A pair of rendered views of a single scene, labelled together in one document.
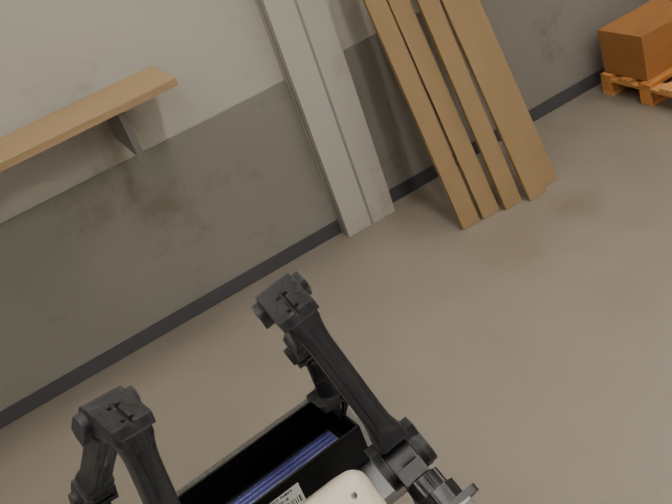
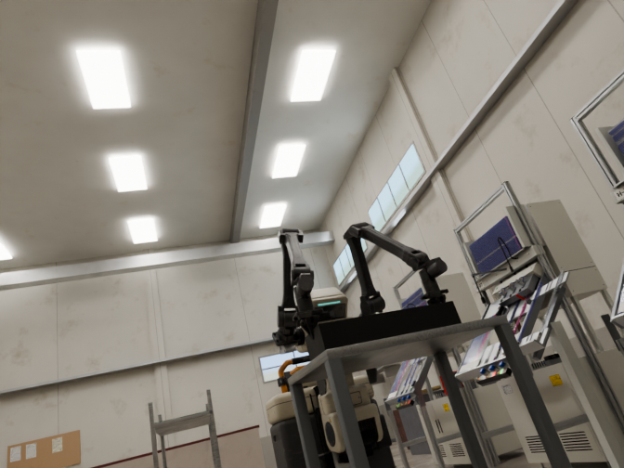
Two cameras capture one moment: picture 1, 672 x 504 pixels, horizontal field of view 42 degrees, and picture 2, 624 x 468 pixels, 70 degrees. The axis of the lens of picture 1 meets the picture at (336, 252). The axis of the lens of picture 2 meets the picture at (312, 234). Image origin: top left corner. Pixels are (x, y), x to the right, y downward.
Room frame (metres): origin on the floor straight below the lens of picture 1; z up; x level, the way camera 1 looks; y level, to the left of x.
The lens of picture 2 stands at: (3.23, 0.21, 0.58)
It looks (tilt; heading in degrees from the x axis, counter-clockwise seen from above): 24 degrees up; 180
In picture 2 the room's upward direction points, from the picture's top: 15 degrees counter-clockwise
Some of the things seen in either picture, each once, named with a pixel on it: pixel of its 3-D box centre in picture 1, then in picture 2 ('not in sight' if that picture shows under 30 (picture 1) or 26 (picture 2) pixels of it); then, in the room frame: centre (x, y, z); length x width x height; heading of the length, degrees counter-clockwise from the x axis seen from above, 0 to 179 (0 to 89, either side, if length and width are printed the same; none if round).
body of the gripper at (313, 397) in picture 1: (327, 383); (305, 308); (1.62, 0.13, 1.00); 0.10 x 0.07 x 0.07; 114
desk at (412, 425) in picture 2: not in sight; (456, 411); (-4.16, 1.62, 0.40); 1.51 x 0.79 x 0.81; 109
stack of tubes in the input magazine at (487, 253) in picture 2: not in sight; (500, 246); (-0.08, 1.59, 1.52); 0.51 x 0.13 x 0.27; 19
